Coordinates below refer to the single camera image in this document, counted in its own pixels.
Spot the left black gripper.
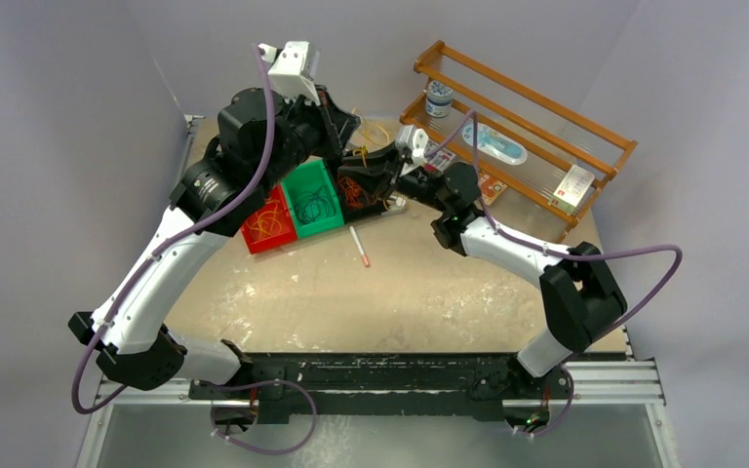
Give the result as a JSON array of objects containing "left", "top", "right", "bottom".
[{"left": 256, "top": 83, "right": 360, "bottom": 192}]

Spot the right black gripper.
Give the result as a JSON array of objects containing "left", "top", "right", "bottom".
[{"left": 339, "top": 141, "right": 452, "bottom": 214}]

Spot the black plastic bin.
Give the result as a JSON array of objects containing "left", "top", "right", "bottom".
[{"left": 333, "top": 168, "right": 387, "bottom": 224}]

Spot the orange cable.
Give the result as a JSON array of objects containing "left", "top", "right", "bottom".
[{"left": 337, "top": 175, "right": 370, "bottom": 212}]

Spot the green plastic bin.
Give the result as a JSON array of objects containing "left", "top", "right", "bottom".
[{"left": 281, "top": 160, "right": 344, "bottom": 239}]

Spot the purple thin cable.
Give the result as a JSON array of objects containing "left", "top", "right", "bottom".
[{"left": 292, "top": 183, "right": 338, "bottom": 224}]

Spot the red plastic bin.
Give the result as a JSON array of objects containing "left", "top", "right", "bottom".
[{"left": 241, "top": 185, "right": 298, "bottom": 254}]

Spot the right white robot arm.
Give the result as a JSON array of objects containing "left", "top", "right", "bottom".
[{"left": 337, "top": 144, "right": 627, "bottom": 397}]

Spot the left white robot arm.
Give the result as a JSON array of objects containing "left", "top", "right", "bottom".
[{"left": 68, "top": 88, "right": 360, "bottom": 399}]

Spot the coloured marker pack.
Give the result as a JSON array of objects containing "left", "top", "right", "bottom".
[{"left": 423, "top": 149, "right": 458, "bottom": 176}]

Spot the white blue round jar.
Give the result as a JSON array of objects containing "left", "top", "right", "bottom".
[{"left": 425, "top": 80, "right": 453, "bottom": 118}]

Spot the white orange tipped pen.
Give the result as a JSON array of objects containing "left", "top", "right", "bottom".
[{"left": 349, "top": 225, "right": 371, "bottom": 268}]

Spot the orange card pack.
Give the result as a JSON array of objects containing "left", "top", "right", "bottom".
[{"left": 478, "top": 173, "right": 507, "bottom": 206}]

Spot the blue packaged tool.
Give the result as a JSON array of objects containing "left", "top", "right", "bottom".
[{"left": 458, "top": 123, "right": 529, "bottom": 166}]

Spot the wooden tiered shelf rack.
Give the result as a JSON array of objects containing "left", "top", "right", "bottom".
[{"left": 400, "top": 41, "right": 638, "bottom": 242}]

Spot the white red small box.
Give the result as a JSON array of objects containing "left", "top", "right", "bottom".
[{"left": 549, "top": 165, "right": 596, "bottom": 215}]

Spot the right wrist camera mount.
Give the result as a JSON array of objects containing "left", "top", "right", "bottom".
[{"left": 394, "top": 125, "right": 429, "bottom": 176}]

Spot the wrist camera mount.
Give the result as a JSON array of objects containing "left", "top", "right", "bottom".
[
  {"left": 258, "top": 41, "right": 320, "bottom": 105},
  {"left": 394, "top": 125, "right": 429, "bottom": 176}
]

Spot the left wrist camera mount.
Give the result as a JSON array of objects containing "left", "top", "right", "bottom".
[{"left": 258, "top": 41, "right": 320, "bottom": 105}]

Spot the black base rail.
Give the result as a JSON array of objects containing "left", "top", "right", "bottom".
[{"left": 97, "top": 351, "right": 666, "bottom": 428}]

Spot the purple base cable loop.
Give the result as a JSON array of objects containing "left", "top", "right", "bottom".
[{"left": 209, "top": 376, "right": 319, "bottom": 456}]

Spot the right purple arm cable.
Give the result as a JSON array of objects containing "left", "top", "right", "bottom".
[{"left": 422, "top": 109, "right": 684, "bottom": 343}]

